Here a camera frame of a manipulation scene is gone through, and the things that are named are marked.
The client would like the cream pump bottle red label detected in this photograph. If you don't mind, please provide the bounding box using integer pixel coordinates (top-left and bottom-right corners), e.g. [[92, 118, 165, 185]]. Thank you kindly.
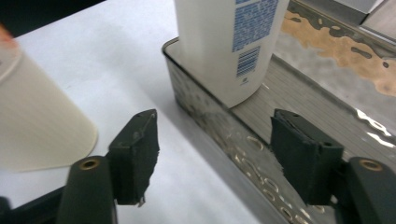
[[0, 22, 99, 173]]

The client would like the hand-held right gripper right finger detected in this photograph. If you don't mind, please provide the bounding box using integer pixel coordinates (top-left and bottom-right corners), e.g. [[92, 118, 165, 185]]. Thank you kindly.
[[269, 108, 346, 206]]

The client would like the light blue table sheet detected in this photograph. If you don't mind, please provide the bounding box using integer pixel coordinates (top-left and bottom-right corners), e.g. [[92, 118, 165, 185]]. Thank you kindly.
[[0, 0, 281, 224]]

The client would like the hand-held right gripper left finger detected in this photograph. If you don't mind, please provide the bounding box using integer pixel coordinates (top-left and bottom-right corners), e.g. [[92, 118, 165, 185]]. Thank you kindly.
[[106, 108, 161, 207]]

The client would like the white spray bottle blue cap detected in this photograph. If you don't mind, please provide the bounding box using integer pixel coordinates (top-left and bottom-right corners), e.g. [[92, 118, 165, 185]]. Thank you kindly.
[[173, 0, 290, 109]]

